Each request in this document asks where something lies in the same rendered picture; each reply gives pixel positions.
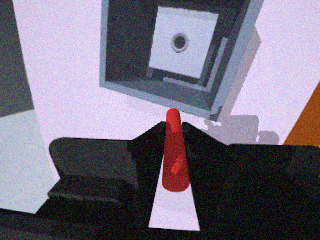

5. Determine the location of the red peg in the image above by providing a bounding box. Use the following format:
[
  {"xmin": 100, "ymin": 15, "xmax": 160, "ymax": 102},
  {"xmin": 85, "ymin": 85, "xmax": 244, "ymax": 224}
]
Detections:
[{"xmin": 162, "ymin": 108, "xmax": 190, "ymax": 192}]

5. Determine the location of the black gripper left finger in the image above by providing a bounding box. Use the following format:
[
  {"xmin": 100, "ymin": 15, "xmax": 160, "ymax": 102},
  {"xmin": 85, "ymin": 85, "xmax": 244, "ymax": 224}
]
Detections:
[{"xmin": 49, "ymin": 121, "xmax": 166, "ymax": 227}]

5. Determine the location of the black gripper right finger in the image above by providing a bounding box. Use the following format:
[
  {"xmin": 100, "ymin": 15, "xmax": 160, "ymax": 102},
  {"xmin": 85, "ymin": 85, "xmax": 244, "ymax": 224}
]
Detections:
[{"xmin": 182, "ymin": 122, "xmax": 320, "ymax": 232}]

